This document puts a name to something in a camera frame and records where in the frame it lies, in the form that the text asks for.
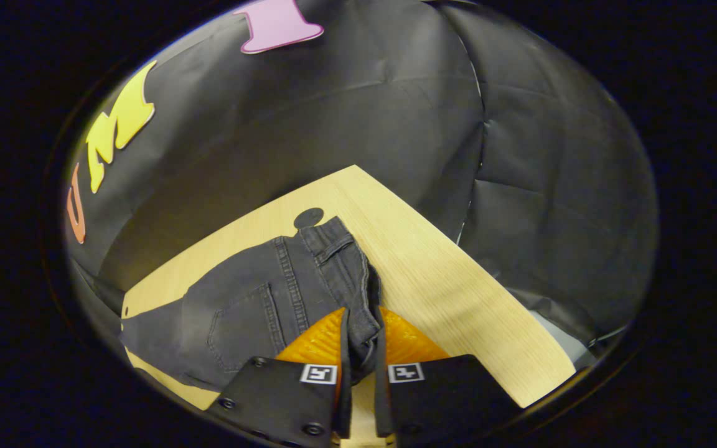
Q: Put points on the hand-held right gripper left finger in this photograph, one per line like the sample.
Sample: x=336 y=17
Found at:
x=277 y=404

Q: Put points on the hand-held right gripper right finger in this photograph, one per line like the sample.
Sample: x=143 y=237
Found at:
x=445 y=398

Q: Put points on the dark grey jeans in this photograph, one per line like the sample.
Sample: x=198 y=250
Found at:
x=246 y=311

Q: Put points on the black backdrop cloth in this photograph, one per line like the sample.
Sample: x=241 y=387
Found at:
x=365 y=124

